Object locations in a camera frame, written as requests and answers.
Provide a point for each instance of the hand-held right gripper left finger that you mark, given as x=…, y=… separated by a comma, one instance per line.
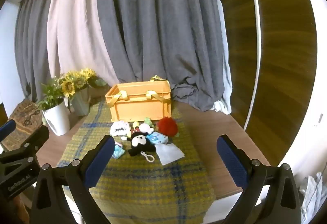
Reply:
x=99, y=160

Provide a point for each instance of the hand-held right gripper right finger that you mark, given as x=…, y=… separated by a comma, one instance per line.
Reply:
x=232, y=162

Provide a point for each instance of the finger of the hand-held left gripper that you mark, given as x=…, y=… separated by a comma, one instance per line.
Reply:
x=7, y=127
x=35, y=137

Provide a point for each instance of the black mouse plush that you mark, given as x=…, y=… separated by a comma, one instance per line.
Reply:
x=140, y=143

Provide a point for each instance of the blue printed tissue pack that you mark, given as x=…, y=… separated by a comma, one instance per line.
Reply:
x=158, y=138

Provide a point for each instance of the orange plastic crate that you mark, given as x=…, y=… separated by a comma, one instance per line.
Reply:
x=140, y=109

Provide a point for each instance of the red fluffy plush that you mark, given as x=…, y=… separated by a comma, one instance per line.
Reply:
x=167, y=126

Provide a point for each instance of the patterned brown cushion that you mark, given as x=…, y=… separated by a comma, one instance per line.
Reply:
x=23, y=116

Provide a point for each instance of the small teal pouch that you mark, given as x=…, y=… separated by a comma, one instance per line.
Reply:
x=119, y=152

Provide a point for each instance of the white plant pot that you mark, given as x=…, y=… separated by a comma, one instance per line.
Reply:
x=57, y=119

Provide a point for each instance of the green leafy plant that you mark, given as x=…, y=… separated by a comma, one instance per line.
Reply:
x=51, y=93

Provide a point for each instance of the small yellow toy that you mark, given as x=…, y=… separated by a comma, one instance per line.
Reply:
x=135, y=125

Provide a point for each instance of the small white round toy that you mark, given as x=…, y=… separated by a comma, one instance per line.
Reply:
x=145, y=128

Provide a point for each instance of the green vase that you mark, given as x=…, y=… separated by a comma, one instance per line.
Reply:
x=80, y=103

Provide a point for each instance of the yellow blue plaid mat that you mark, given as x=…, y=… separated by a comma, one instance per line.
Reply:
x=153, y=183

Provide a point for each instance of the small green plush toy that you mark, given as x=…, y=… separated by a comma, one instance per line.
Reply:
x=148, y=121

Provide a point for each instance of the light blue cloth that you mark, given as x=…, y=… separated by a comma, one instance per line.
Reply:
x=168, y=153

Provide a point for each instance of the sunflower bouquet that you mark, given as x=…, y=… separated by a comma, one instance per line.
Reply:
x=76, y=80

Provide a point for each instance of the white sheer curtain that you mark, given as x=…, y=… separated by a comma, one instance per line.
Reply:
x=226, y=80

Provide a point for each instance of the grey curtain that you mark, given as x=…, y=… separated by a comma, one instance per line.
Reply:
x=158, y=22
x=33, y=47

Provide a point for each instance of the white crumpled cloth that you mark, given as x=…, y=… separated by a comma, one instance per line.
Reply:
x=311, y=193

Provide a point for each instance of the pale pink curtain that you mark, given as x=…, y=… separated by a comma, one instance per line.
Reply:
x=74, y=34

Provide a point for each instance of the white door frame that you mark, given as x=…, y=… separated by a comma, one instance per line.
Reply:
x=256, y=34

